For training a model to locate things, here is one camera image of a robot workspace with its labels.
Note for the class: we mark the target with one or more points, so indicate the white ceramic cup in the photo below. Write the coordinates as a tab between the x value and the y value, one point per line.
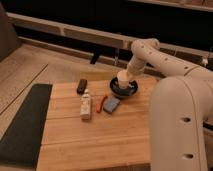
123	79

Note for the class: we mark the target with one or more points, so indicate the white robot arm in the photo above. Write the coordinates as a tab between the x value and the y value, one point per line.
179	104

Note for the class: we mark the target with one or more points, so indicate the dark ceramic bowl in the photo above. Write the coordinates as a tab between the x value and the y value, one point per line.
129	91

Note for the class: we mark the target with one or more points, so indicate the blue sponge block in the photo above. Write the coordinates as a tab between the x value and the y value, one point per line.
111	104

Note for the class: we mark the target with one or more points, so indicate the small dark brown block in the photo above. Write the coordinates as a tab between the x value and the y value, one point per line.
81	86

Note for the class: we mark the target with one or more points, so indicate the white plastic bottle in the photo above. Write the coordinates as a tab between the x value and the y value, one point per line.
85	108

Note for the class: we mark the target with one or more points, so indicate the grey chair edge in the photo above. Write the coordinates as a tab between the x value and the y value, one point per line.
9	40

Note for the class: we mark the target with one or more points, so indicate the dark green mat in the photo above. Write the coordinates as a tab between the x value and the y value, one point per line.
20	144

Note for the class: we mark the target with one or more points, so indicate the wooden rail shelf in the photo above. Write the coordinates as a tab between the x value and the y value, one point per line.
71	31

